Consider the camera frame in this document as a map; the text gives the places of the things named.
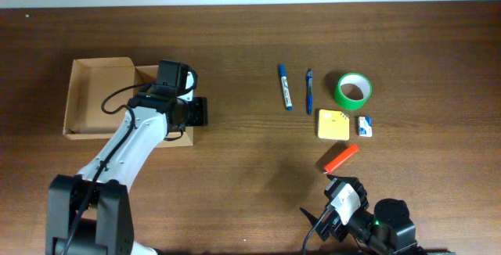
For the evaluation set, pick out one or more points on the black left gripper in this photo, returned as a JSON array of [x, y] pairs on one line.
[[200, 111]]

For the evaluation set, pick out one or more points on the brown cardboard box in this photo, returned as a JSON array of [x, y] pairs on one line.
[[111, 98]]

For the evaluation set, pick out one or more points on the yellow sticky note pad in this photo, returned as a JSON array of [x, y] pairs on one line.
[[333, 125]]

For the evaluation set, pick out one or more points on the orange lighter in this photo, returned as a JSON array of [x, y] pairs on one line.
[[339, 160]]

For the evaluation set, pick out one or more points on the blue whiteboard marker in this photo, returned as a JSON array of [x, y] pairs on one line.
[[285, 87]]

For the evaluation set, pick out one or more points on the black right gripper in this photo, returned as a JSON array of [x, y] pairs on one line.
[[326, 228]]

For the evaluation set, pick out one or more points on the small white blue box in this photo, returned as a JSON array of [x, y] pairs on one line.
[[365, 128]]

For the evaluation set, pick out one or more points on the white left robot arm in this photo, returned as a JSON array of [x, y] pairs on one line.
[[90, 213]]

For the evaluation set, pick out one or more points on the green tape roll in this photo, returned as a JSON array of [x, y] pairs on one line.
[[352, 91]]

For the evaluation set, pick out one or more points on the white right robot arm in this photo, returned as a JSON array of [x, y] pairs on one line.
[[387, 230]]

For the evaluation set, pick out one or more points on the blue ballpoint pen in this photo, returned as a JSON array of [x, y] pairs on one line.
[[309, 92]]

